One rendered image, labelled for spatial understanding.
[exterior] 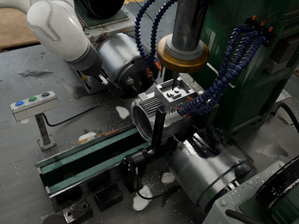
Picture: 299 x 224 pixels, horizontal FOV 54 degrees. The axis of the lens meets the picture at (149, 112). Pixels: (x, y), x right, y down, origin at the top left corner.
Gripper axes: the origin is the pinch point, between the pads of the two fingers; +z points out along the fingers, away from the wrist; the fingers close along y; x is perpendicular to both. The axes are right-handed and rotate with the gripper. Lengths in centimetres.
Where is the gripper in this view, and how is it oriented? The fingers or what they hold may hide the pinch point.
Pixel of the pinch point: (116, 90)
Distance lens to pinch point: 105.1
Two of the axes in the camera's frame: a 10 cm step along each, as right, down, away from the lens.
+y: -5.3, -6.7, 5.2
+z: 3.5, 3.9, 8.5
